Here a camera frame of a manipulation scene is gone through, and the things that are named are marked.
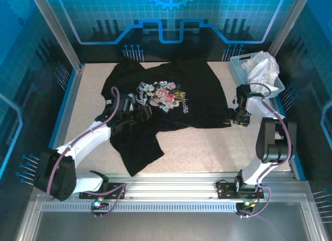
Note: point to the black floral print t-shirt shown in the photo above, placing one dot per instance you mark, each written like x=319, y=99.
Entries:
x=197, y=95

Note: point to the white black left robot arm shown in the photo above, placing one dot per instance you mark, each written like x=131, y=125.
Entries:
x=88, y=137

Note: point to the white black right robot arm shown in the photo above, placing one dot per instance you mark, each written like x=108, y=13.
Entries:
x=275, y=139

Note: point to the grey perforated plastic basket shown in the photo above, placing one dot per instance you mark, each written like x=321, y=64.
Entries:
x=237, y=69

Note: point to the crumpled white cloth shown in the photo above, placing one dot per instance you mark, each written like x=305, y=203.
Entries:
x=264, y=69

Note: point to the small LED controller board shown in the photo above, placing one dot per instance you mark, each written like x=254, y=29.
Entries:
x=98, y=204
x=246, y=204

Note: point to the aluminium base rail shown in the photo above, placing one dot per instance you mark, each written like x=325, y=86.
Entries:
x=168, y=186

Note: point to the aluminium frame post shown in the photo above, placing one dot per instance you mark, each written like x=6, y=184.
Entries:
x=288, y=25
x=59, y=35

